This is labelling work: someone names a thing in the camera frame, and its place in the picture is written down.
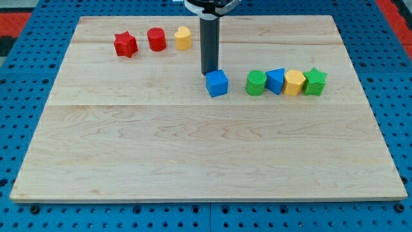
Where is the blue triangle block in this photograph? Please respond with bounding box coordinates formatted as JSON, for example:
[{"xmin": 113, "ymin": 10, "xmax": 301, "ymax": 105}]
[{"xmin": 265, "ymin": 68, "xmax": 285, "ymax": 95}]

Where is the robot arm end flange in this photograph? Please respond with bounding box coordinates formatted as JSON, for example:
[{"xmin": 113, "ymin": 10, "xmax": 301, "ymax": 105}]
[{"xmin": 183, "ymin": 0, "xmax": 240, "ymax": 20}]

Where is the red star block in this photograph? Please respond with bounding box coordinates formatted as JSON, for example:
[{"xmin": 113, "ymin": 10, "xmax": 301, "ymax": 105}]
[{"xmin": 113, "ymin": 31, "xmax": 138, "ymax": 58}]

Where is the yellow hexagon block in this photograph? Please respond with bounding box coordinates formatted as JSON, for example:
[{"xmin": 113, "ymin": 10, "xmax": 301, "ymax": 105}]
[{"xmin": 283, "ymin": 70, "xmax": 306, "ymax": 96}]

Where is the wooden board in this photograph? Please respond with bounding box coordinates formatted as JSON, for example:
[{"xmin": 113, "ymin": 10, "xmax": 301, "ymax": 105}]
[{"xmin": 10, "ymin": 15, "xmax": 407, "ymax": 204}]

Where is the blue cube block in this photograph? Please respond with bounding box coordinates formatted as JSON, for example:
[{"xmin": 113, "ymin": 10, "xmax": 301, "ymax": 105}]
[{"xmin": 206, "ymin": 70, "xmax": 229, "ymax": 97}]

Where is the green cylinder block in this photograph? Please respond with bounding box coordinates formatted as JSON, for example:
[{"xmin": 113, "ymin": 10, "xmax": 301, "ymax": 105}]
[{"xmin": 245, "ymin": 70, "xmax": 267, "ymax": 96}]

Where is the red cylinder block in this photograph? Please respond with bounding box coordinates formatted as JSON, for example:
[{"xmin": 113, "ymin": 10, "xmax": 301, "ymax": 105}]
[{"xmin": 147, "ymin": 27, "xmax": 167, "ymax": 52}]

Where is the green star block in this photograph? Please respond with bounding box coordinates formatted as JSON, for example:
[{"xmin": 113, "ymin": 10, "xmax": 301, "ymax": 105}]
[{"xmin": 303, "ymin": 67, "xmax": 328, "ymax": 96}]

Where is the yellow heart block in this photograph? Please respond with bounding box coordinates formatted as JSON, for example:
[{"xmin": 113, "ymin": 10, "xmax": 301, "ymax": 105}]
[{"xmin": 174, "ymin": 26, "xmax": 192, "ymax": 50}]

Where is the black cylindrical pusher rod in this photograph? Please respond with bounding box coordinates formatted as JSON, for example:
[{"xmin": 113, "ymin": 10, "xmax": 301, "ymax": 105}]
[{"xmin": 200, "ymin": 18, "xmax": 220, "ymax": 75}]

